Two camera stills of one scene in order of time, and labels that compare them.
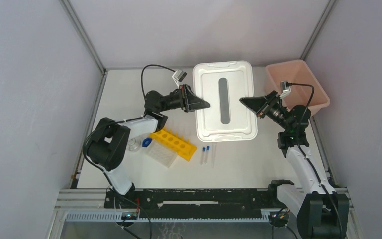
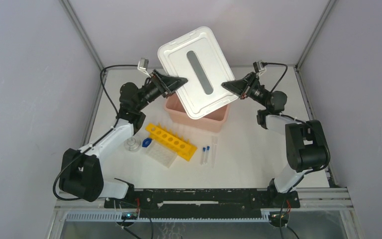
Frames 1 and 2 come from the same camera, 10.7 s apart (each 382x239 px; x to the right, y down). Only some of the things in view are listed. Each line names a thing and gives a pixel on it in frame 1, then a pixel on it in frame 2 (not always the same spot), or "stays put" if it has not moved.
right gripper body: x=274 y=111 -> x=257 y=91
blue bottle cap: x=146 y=142 stays put
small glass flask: x=134 y=145 stays put
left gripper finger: x=193 y=102 -> x=169 y=83
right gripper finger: x=268 y=97 -> x=245 y=82
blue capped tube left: x=203 y=153 stays put
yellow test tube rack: x=174 y=143 stays put
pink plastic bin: x=295 y=71 -> x=213 y=122
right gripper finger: x=254 y=103 -> x=238 y=87
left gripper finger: x=194 y=109 -> x=166 y=94
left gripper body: x=177 y=100 -> x=154 y=88
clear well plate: x=160 y=154 stays put
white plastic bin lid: x=222 y=84 -> x=196 y=56
